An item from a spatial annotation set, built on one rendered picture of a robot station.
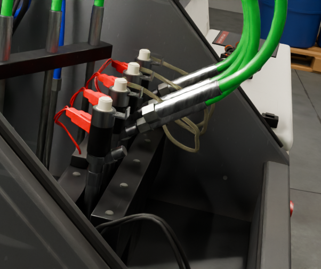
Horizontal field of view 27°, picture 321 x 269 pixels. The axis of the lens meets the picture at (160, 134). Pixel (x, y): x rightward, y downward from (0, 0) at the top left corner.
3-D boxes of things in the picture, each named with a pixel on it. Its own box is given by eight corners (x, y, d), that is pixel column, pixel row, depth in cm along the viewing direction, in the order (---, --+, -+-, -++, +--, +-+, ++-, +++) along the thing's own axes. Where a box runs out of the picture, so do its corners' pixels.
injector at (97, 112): (106, 270, 85) (130, 118, 77) (69, 261, 86) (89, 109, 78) (111, 259, 88) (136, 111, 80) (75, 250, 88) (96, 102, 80)
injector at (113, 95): (120, 239, 93) (144, 97, 85) (86, 230, 93) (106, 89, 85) (125, 229, 95) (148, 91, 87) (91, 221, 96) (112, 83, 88)
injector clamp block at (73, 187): (104, 325, 84) (121, 220, 78) (28, 305, 85) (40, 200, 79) (153, 204, 115) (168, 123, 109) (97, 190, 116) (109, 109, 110)
